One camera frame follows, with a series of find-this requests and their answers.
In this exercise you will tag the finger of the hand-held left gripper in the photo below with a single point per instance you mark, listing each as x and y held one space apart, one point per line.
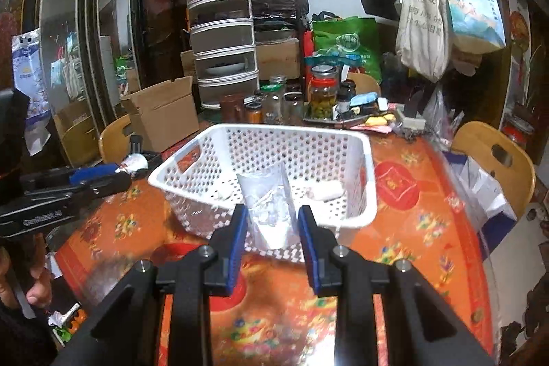
107 185
92 174

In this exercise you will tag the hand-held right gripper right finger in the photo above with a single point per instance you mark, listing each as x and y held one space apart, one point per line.
309 250

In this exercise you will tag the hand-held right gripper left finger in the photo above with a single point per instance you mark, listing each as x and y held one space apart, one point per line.
236 246

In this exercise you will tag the white packet with red print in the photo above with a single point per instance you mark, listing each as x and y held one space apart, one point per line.
136 162

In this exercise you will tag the small white ball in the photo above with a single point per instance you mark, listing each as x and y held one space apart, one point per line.
224 193

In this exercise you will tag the white cloth pack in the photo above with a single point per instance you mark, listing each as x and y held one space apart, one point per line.
270 194

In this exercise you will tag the white perforated plastic basket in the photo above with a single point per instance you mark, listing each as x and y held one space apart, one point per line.
274 143

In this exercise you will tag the person's left hand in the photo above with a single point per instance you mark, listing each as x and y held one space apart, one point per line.
39 289

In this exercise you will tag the wooden chair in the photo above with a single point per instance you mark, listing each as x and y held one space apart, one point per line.
112 136
476 138

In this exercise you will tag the open cardboard box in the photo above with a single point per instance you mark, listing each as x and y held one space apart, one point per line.
163 117

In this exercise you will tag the red floral tablecloth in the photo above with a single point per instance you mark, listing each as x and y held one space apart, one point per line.
411 228

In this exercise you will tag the blue and white plastic bag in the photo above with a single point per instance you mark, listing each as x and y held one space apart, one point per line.
32 83

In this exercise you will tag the amber jar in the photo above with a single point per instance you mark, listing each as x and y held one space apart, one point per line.
254 115

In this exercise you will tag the brown canister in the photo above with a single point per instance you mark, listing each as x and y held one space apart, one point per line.
232 108

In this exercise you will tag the clear glass jar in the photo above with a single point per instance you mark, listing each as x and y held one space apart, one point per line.
273 106

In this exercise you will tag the dark glass jar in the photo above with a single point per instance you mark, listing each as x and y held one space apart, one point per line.
292 106

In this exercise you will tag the glass jar with red neck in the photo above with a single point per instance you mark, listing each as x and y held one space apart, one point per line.
322 100

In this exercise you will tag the blue pouch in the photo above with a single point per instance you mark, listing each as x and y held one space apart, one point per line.
364 99

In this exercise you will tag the dark wooden mirrored cabinet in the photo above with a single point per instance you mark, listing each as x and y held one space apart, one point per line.
158 27

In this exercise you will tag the white power strip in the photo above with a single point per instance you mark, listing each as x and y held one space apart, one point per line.
411 121

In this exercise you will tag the dark lidded jar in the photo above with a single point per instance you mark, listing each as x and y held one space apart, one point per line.
347 90

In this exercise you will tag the blue and white paper bag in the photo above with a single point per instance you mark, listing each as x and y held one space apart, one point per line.
476 186

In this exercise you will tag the clear hanging plastic bag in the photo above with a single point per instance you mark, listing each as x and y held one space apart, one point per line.
437 113

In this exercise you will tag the stacked food cover tower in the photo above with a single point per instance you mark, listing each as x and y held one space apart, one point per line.
223 36

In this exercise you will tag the closed cardboard box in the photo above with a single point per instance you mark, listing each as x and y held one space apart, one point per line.
278 59

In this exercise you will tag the green shopping bag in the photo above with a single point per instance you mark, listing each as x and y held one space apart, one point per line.
347 40

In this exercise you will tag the beige canvas tote bag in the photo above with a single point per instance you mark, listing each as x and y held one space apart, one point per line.
422 31

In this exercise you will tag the blue printed tote bag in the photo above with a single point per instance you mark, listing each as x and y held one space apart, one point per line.
472 14

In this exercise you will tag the red hanging ornament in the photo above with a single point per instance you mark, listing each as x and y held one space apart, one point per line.
520 27

